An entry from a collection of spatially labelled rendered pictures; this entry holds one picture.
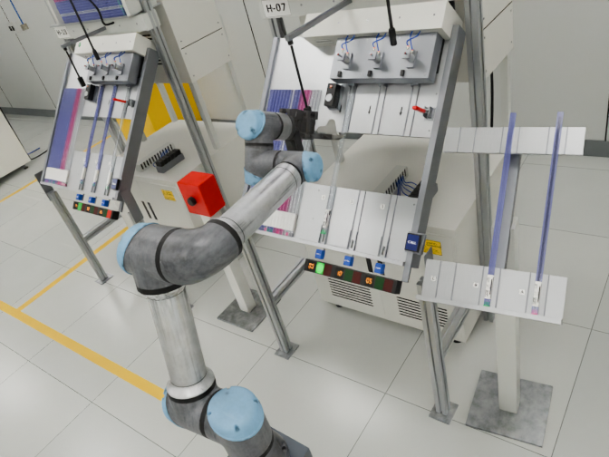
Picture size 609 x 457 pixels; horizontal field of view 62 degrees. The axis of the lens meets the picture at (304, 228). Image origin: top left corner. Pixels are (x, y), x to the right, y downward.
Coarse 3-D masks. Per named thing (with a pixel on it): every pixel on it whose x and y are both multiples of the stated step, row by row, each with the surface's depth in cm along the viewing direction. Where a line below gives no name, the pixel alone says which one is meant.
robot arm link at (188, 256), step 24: (288, 168) 121; (312, 168) 123; (264, 192) 113; (288, 192) 119; (240, 216) 107; (264, 216) 112; (168, 240) 100; (192, 240) 99; (216, 240) 100; (240, 240) 104; (168, 264) 99; (192, 264) 99; (216, 264) 101
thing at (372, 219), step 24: (312, 192) 171; (336, 192) 165; (360, 192) 160; (312, 216) 170; (336, 216) 164; (360, 216) 159; (384, 216) 154; (408, 216) 150; (312, 240) 169; (336, 240) 163; (360, 240) 158; (384, 240) 154
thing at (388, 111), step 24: (288, 48) 184; (312, 48) 177; (288, 72) 182; (312, 72) 176; (360, 96) 164; (384, 96) 159; (408, 96) 154; (432, 96) 150; (336, 120) 168; (360, 120) 163; (384, 120) 158; (408, 120) 153
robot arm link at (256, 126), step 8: (248, 112) 128; (256, 112) 128; (264, 112) 131; (272, 112) 134; (240, 120) 129; (248, 120) 128; (256, 120) 127; (264, 120) 129; (272, 120) 132; (280, 120) 134; (240, 128) 130; (248, 128) 128; (256, 128) 127; (264, 128) 129; (272, 128) 132; (280, 128) 134; (240, 136) 130; (248, 136) 128; (256, 136) 129; (264, 136) 130; (272, 136) 132
